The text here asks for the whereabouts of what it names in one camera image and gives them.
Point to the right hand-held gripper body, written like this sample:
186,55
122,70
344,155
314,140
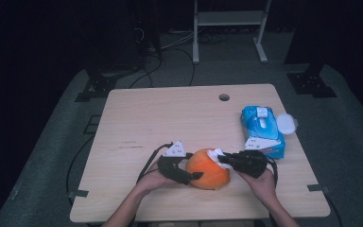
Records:
250,164

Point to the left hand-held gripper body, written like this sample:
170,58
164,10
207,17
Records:
170,165

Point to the orange helmet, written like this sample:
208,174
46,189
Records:
206,176

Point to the white wet wipe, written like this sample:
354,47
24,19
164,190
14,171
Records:
214,155

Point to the blue wet wipe pack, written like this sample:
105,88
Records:
252,124

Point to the person's left hand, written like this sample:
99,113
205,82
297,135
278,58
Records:
152,181

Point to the person's right hand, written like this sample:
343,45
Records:
264,189

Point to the white round lid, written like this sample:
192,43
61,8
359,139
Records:
286,123

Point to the grey tape strip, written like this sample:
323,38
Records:
78,193
317,188

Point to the black stand base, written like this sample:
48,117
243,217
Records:
99,86
310,84

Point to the white metal stand frame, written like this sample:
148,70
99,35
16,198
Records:
230,18

